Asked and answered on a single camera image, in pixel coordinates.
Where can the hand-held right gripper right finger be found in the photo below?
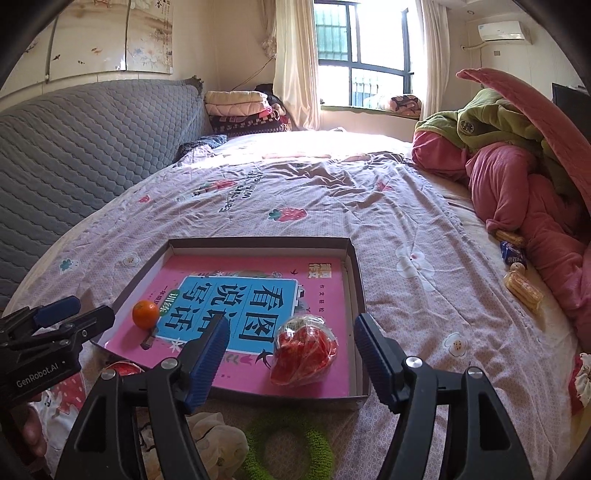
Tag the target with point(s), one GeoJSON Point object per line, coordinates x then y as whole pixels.
{"type": "Point", "coordinates": [369, 355]}

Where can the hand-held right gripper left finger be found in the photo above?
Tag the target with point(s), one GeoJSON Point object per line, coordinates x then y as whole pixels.
{"type": "Point", "coordinates": [210, 364]}

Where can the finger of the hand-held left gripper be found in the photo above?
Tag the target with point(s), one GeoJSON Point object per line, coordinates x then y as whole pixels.
{"type": "Point", "coordinates": [92, 321]}
{"type": "Point", "coordinates": [55, 311]}

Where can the orange tangerine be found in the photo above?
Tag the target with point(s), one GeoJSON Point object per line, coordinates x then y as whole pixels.
{"type": "Point", "coordinates": [147, 314]}

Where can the cream plush toy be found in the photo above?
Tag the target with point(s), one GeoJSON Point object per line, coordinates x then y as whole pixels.
{"type": "Point", "coordinates": [217, 443]}

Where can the shallow cardboard box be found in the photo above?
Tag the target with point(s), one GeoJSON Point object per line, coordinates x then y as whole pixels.
{"type": "Point", "coordinates": [258, 244]}

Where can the person's left hand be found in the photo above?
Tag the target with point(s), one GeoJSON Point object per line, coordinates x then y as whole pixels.
{"type": "Point", "coordinates": [33, 429]}

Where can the red round container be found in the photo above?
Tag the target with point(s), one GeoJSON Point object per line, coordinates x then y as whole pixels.
{"type": "Point", "coordinates": [121, 369]}

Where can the red snack bag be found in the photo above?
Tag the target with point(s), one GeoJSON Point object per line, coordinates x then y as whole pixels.
{"type": "Point", "coordinates": [302, 353]}

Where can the pink book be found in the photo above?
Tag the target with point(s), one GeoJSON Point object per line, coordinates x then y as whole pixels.
{"type": "Point", "coordinates": [318, 277]}

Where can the grey quilted headboard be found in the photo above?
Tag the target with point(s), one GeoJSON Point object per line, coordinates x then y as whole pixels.
{"type": "Point", "coordinates": [92, 161]}

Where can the large yellow snack packet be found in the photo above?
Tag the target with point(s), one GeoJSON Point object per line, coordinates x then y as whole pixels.
{"type": "Point", "coordinates": [524, 288]}

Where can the small blue snack packet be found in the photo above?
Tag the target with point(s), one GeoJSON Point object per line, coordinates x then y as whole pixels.
{"type": "Point", "coordinates": [513, 254]}

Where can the small yellow snack packet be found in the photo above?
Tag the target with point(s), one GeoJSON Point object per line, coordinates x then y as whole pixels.
{"type": "Point", "coordinates": [508, 237]}

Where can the dark blue patterned cloth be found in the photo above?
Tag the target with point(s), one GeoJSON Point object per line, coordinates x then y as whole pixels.
{"type": "Point", "coordinates": [201, 145]}

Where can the pink quilt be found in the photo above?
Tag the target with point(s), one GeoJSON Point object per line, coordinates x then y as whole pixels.
{"type": "Point", "coordinates": [508, 184]}

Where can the dark patterned folded blanket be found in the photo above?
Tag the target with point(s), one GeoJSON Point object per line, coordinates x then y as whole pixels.
{"type": "Point", "coordinates": [244, 125]}

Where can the pink folded blanket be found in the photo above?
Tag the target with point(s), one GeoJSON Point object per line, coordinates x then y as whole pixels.
{"type": "Point", "coordinates": [258, 113]}

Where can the cream folded blanket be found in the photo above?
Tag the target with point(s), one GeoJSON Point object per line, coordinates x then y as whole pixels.
{"type": "Point", "coordinates": [235, 98]}

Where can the green blanket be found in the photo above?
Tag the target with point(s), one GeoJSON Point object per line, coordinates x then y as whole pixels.
{"type": "Point", "coordinates": [498, 115]}

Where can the black bag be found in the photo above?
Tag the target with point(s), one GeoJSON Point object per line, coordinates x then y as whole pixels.
{"type": "Point", "coordinates": [268, 92]}

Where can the cream curtain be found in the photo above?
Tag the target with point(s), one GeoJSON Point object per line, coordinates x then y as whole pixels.
{"type": "Point", "coordinates": [433, 46]}
{"type": "Point", "coordinates": [295, 60]}

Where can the window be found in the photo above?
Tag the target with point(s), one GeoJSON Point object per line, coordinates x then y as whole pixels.
{"type": "Point", "coordinates": [369, 37]}

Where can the black television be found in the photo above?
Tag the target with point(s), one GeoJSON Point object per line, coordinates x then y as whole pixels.
{"type": "Point", "coordinates": [570, 101]}

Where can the white air conditioner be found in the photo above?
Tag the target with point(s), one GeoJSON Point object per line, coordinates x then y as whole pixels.
{"type": "Point", "coordinates": [503, 31]}

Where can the wall poster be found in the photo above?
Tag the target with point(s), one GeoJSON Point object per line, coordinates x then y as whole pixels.
{"type": "Point", "coordinates": [92, 37]}

